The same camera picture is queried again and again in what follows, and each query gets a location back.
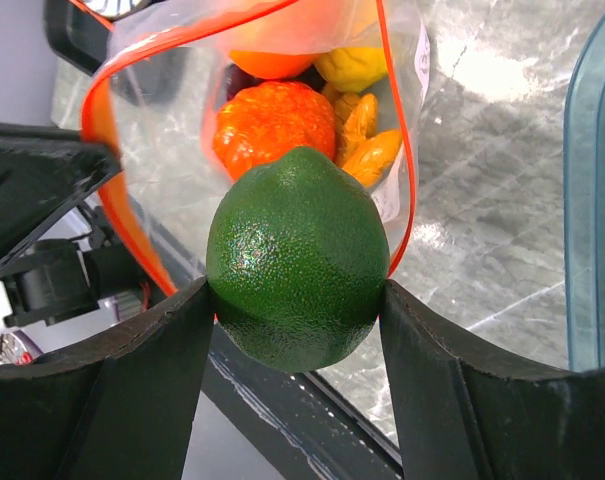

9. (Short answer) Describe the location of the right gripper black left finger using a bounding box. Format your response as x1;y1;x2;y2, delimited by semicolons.
0;279;213;479

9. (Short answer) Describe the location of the yellow lemon piece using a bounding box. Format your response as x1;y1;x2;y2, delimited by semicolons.
314;47;388;93

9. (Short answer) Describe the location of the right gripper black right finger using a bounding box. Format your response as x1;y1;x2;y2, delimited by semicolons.
380;281;605;479

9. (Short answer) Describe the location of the teal plastic food container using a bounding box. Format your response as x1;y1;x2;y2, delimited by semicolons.
563;14;605;371

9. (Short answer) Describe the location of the white striped plate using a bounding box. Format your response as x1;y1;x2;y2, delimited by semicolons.
82;0;153;21

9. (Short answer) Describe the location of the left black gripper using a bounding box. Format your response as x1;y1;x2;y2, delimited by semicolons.
0;123;151;330

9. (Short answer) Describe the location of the orange tangerine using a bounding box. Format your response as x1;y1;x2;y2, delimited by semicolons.
229;50;318;80

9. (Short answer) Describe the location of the purple grape bunch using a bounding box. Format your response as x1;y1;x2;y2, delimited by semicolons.
223;64;326;100

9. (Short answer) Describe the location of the green lime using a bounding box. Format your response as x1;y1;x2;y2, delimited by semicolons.
206;147;390;373

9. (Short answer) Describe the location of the black tray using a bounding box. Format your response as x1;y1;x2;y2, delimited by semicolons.
44;0;113;76

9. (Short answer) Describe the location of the small orange pumpkin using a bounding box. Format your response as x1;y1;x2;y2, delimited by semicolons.
212;81;336;180

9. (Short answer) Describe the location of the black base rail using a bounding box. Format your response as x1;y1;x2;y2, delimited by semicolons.
202;327;403;479

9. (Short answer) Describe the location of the clear zip top bag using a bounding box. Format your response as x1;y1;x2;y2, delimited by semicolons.
80;1;430;294

